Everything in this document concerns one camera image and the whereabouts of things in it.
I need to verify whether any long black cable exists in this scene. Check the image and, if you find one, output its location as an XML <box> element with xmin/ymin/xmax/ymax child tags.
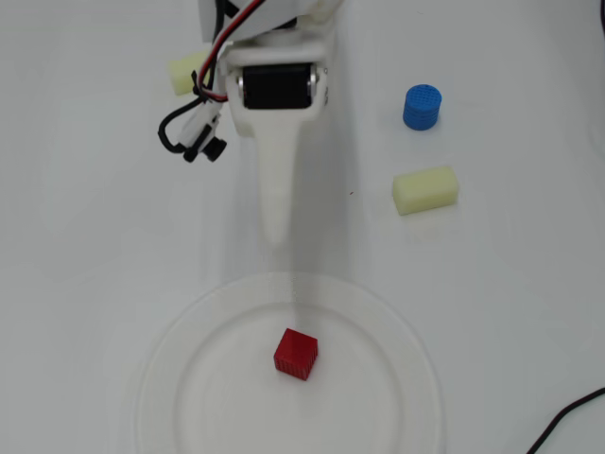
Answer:
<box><xmin>526</xmin><ymin>386</ymin><xmax>605</xmax><ymax>454</ymax></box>

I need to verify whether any black camera cable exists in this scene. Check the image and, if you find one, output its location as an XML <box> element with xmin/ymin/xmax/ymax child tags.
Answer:
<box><xmin>157</xmin><ymin>96</ymin><xmax>202</xmax><ymax>157</ymax></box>

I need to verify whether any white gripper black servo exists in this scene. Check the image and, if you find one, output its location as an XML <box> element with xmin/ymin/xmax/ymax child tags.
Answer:
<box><xmin>219</xmin><ymin>26</ymin><xmax>333</xmax><ymax>251</ymax></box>

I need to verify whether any red cube block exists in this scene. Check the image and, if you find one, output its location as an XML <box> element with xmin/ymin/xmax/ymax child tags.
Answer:
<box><xmin>272</xmin><ymin>326</ymin><xmax>320</xmax><ymax>382</ymax></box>

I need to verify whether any blue ribbed cylinder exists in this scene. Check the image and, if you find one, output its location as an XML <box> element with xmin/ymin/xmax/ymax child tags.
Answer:
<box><xmin>402</xmin><ymin>83</ymin><xmax>442</xmax><ymax>133</ymax></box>

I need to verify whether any red black servo wire bundle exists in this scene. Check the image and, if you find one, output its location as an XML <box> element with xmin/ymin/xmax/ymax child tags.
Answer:
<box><xmin>191</xmin><ymin>0</ymin><xmax>268</xmax><ymax>101</ymax></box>

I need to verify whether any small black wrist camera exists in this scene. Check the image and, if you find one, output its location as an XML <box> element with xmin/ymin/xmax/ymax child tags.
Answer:
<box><xmin>179</xmin><ymin>101</ymin><xmax>229</xmax><ymax>165</ymax></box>

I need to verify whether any white round plate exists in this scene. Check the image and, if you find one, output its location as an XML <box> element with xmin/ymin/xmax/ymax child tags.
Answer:
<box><xmin>134</xmin><ymin>272</ymin><xmax>449</xmax><ymax>454</ymax></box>

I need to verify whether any pale yellow foam block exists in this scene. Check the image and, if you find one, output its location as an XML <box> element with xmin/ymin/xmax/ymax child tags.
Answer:
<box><xmin>391</xmin><ymin>165</ymin><xmax>461</xmax><ymax>217</ymax></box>
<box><xmin>168</xmin><ymin>50</ymin><xmax>215</xmax><ymax>97</ymax></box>

